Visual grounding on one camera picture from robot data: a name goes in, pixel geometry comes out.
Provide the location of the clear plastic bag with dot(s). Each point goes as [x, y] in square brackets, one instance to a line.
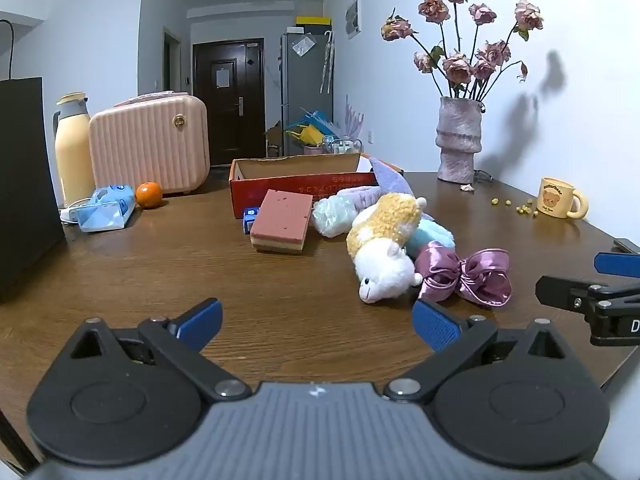
[303, 45]
[332, 216]

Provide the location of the yellow bear mug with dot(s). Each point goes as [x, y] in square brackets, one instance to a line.
[555, 199]

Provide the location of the dark brown entrance door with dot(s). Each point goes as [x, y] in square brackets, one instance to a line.
[240, 110]

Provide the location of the yellow and white plush lamb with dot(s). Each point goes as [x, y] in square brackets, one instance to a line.
[382, 255]

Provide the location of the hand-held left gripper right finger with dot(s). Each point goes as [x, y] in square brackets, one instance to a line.
[435, 327]

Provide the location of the blue tissue pack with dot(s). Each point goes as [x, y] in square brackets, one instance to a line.
[105, 210]

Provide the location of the purple satin bow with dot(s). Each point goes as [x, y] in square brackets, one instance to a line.
[465, 275]

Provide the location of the pink layered sponge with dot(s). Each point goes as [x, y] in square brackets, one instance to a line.
[280, 220]

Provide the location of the yellow and black box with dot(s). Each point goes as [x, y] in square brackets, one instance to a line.
[312, 21]

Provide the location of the paper notice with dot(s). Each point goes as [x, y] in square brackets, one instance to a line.
[223, 77]

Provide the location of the pink bucket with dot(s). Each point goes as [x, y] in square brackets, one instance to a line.
[312, 150]

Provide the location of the interior side door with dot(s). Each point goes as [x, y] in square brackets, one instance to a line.
[171, 65]

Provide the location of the orange fruit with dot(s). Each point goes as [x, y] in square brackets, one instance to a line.
[148, 195]

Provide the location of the scattered yellow flower buds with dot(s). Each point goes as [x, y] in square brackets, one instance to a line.
[525, 208]

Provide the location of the blue and yellow bags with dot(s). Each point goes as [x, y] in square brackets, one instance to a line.
[310, 132]

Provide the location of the white wall panel box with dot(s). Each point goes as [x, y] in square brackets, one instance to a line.
[353, 16]

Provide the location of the light blue plush toy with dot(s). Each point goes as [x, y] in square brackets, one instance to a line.
[432, 237]

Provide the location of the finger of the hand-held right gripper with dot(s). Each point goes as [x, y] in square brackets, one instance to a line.
[560, 290]
[620, 265]

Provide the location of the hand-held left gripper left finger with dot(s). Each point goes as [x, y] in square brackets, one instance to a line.
[200, 322]

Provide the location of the grey refrigerator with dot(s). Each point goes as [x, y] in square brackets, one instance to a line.
[302, 80]

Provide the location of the pink ribbed suitcase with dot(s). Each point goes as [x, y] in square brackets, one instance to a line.
[150, 145]

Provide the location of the white folded umbrella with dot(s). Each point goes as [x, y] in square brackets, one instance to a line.
[327, 60]

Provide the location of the metal storage cart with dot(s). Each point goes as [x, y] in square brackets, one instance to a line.
[342, 146]

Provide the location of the pink textured vase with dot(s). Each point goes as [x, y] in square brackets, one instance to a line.
[457, 140]

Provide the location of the small blue object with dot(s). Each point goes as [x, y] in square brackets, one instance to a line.
[248, 221]

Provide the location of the white charger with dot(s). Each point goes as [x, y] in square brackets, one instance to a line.
[67, 214]

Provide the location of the dried pink rose bouquet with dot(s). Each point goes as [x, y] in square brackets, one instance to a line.
[457, 67]

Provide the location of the yellow thermos jug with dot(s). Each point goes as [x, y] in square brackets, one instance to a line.
[72, 155]

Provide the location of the fallen pink petal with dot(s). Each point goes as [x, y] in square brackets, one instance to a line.
[466, 187]

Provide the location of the clear hanging plastic bag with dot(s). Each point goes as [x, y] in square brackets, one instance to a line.
[303, 45]

